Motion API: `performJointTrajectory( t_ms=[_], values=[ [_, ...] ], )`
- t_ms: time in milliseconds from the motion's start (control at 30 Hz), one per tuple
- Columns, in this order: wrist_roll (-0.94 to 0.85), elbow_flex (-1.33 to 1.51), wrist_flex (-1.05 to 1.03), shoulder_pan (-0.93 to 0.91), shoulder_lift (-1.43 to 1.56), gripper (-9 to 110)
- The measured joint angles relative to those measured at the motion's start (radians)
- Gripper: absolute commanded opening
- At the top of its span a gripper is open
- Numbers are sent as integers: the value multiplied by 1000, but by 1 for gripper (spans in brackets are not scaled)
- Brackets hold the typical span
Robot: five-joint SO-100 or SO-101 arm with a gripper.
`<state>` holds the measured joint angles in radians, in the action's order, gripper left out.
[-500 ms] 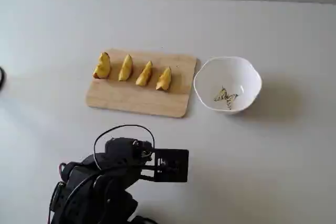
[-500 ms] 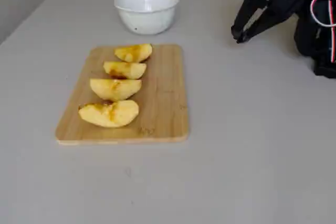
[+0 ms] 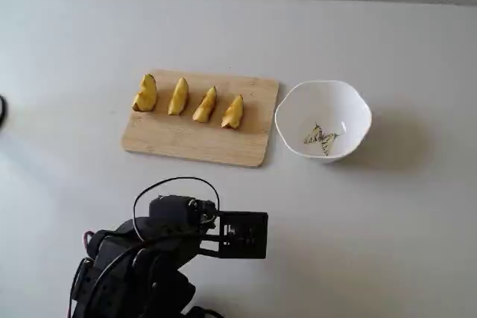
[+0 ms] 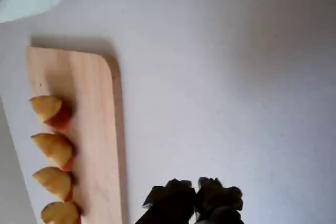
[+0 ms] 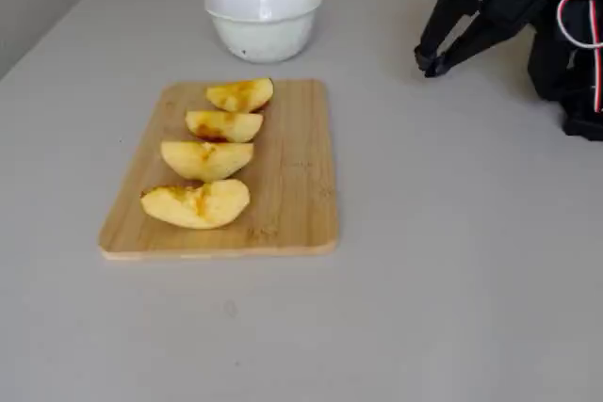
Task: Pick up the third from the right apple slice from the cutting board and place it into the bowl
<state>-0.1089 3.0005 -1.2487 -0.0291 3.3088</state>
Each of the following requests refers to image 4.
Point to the wooden cutting board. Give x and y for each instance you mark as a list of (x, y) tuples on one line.
[(92, 103)]

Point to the apple slice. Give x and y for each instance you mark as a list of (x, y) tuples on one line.
[(52, 182), (52, 146), (60, 214), (46, 107)]

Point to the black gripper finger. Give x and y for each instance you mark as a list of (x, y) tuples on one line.
[(170, 203), (218, 203)]

